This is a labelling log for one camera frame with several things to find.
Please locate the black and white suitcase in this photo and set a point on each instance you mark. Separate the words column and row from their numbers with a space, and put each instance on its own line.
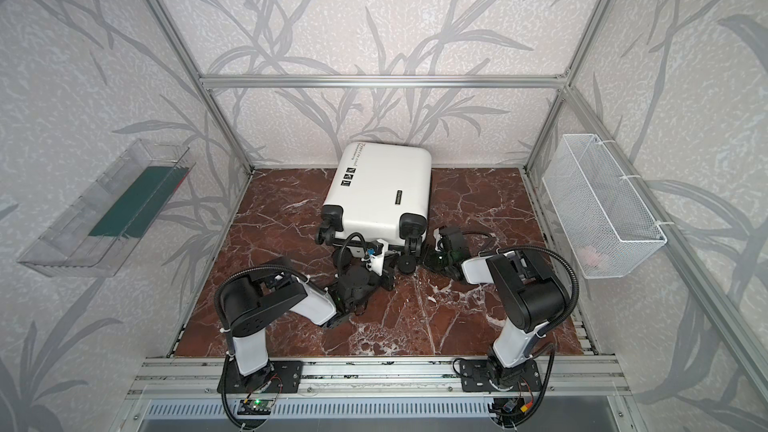
column 379, row 191

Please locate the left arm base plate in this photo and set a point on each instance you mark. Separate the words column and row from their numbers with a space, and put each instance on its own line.
column 275, row 377

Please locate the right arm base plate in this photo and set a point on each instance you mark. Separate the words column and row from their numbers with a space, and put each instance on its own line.
column 487, row 375

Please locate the white wire mesh basket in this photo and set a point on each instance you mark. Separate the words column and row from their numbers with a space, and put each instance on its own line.
column 598, row 205

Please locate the aluminium front rail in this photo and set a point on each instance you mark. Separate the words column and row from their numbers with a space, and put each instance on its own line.
column 351, row 377

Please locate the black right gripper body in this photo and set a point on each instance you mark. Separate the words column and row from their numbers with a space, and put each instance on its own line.
column 437, row 257

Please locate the green board in shelf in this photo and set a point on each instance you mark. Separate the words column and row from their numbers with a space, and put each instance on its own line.
column 134, row 211

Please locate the clear plastic wall shelf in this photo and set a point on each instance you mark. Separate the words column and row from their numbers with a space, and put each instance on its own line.
column 65, row 249

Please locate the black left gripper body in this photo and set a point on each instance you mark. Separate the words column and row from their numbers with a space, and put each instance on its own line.
column 384, row 273

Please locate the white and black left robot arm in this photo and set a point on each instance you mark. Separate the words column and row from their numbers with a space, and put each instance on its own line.
column 250, row 300

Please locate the left green circuit board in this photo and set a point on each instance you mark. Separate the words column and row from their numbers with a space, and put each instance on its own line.
column 255, row 407

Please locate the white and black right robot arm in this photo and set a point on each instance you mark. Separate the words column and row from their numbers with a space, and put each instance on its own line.
column 538, row 289

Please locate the pink object in basket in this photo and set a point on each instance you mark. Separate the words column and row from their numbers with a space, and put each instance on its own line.
column 591, row 257

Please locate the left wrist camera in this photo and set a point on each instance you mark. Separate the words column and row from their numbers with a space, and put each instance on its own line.
column 374, row 256

